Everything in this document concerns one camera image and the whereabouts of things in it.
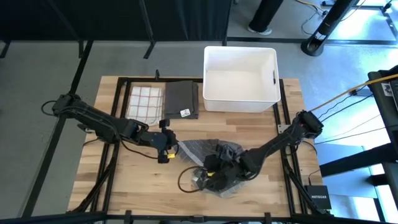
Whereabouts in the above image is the person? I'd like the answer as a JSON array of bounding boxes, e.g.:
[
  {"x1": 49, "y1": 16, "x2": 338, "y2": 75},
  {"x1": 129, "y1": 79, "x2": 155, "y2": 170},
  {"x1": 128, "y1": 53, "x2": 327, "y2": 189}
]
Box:
[{"x1": 247, "y1": 0, "x2": 285, "y2": 36}]

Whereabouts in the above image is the black folding partition screen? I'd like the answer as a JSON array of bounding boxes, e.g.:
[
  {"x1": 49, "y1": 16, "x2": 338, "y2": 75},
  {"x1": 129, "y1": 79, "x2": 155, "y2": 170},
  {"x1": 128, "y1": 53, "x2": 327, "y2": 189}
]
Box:
[{"x1": 0, "y1": 0, "x2": 234, "y2": 60}]

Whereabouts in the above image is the white towel with red checks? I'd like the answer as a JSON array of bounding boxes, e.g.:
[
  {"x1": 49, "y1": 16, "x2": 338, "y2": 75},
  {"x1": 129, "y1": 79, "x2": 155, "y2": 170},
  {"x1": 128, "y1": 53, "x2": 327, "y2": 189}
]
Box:
[{"x1": 125, "y1": 85, "x2": 165, "y2": 127}]

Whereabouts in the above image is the black metal table frame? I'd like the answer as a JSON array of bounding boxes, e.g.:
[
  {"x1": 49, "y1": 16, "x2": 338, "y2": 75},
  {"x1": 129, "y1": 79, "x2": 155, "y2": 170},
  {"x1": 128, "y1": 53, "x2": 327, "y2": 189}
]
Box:
[{"x1": 67, "y1": 70, "x2": 332, "y2": 224}]

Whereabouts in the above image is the yellow cable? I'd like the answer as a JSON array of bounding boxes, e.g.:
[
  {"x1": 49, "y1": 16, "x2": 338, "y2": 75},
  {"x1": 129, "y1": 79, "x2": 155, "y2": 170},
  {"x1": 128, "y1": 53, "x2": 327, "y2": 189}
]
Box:
[{"x1": 310, "y1": 73, "x2": 398, "y2": 113}]

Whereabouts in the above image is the black Netgear network switch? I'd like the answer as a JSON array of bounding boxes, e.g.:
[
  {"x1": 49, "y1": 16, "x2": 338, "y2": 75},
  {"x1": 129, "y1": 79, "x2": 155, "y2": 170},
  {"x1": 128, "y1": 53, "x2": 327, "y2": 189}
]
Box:
[{"x1": 303, "y1": 185, "x2": 332, "y2": 210}]

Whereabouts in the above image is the black desk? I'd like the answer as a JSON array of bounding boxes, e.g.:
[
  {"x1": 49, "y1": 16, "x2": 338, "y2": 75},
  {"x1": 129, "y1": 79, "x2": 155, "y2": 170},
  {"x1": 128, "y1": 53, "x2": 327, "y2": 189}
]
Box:
[{"x1": 368, "y1": 65, "x2": 398, "y2": 224}]

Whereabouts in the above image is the black metal floor beam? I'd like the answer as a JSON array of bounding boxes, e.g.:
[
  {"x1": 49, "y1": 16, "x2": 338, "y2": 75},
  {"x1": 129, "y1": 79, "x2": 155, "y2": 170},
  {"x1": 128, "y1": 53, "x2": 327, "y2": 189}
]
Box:
[{"x1": 319, "y1": 142, "x2": 398, "y2": 179}]

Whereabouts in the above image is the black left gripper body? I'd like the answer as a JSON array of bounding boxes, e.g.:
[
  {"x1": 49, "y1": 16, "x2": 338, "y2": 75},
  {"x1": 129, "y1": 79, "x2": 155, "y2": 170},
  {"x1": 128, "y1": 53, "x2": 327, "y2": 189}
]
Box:
[{"x1": 141, "y1": 128, "x2": 178, "y2": 155}]

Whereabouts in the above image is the white plastic basket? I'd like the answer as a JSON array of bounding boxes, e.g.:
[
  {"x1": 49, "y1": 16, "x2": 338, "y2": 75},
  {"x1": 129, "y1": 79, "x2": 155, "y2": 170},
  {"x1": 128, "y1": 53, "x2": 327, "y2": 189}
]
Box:
[{"x1": 201, "y1": 45, "x2": 282, "y2": 114}]

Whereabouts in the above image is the black floor stand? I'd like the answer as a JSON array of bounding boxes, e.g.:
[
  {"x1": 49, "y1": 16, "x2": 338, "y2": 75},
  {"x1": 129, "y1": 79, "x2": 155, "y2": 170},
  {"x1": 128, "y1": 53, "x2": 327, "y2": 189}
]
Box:
[{"x1": 300, "y1": 0, "x2": 359, "y2": 57}]

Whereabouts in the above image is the grey towel with white checks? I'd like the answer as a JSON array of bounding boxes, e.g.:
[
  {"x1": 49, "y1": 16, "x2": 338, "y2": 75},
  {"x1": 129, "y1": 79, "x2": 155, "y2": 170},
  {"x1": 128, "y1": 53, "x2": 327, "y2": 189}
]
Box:
[{"x1": 177, "y1": 138, "x2": 250, "y2": 199}]

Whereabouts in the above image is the dark grey terry towel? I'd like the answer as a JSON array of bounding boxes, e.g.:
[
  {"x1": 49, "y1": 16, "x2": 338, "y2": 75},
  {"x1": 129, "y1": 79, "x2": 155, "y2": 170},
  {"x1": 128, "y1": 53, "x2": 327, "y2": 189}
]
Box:
[{"x1": 163, "y1": 80, "x2": 200, "y2": 120}]

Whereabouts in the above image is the black floor cable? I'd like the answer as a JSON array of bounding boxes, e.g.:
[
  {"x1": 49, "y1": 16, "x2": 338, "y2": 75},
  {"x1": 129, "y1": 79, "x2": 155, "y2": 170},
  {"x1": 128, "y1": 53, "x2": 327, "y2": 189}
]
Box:
[
  {"x1": 320, "y1": 93, "x2": 374, "y2": 124},
  {"x1": 313, "y1": 126, "x2": 387, "y2": 146}
]

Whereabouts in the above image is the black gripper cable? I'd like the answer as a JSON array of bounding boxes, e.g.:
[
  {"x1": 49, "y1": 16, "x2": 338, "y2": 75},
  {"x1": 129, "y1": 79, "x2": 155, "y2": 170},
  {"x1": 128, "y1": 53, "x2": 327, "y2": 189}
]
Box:
[{"x1": 177, "y1": 165, "x2": 213, "y2": 194}]

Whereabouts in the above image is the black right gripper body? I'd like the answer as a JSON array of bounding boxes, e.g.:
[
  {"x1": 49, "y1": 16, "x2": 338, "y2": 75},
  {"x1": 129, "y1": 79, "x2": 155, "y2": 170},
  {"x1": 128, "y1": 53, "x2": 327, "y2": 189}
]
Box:
[{"x1": 202, "y1": 144, "x2": 250, "y2": 192}]

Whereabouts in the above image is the black stand base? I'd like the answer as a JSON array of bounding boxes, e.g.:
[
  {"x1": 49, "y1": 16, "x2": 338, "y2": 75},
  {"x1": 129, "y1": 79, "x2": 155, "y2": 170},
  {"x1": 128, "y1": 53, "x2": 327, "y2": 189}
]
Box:
[{"x1": 321, "y1": 0, "x2": 398, "y2": 15}]

